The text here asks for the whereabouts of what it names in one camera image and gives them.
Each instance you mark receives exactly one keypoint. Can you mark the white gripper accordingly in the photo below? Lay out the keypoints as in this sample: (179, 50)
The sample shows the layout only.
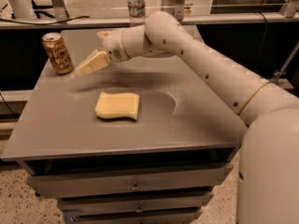
(113, 46)

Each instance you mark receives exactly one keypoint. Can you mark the orange soda can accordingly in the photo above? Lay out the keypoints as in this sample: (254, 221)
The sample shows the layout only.
(57, 52)

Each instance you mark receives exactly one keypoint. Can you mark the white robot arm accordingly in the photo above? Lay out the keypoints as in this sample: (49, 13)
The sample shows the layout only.
(268, 189)

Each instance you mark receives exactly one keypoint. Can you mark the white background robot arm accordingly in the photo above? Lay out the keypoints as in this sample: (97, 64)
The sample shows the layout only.
(22, 9)

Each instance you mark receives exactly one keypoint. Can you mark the clear plastic water bottle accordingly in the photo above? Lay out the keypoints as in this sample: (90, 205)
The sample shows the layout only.
(136, 12)

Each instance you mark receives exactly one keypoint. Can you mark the yellow sponge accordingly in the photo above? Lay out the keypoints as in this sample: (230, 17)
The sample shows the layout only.
(117, 105)

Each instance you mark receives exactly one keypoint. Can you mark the grey drawer cabinet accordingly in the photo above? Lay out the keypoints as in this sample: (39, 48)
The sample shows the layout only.
(181, 121)

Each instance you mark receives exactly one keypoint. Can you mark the grey top drawer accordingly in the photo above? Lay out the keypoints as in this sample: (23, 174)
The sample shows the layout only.
(132, 180)

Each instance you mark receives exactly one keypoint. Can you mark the grey drawer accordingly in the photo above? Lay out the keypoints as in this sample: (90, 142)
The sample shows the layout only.
(167, 216)
(132, 180)
(135, 202)

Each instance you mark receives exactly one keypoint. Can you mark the grey middle drawer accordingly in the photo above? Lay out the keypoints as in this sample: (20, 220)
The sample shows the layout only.
(135, 202)

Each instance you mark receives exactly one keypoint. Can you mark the grey bottom drawer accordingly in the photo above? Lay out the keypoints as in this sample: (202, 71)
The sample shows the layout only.
(167, 216)

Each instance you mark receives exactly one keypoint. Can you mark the grey metal rail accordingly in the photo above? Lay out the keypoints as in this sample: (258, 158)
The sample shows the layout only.
(86, 23)

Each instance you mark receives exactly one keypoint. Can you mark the grey metal post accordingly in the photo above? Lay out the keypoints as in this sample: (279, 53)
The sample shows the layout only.
(60, 10)

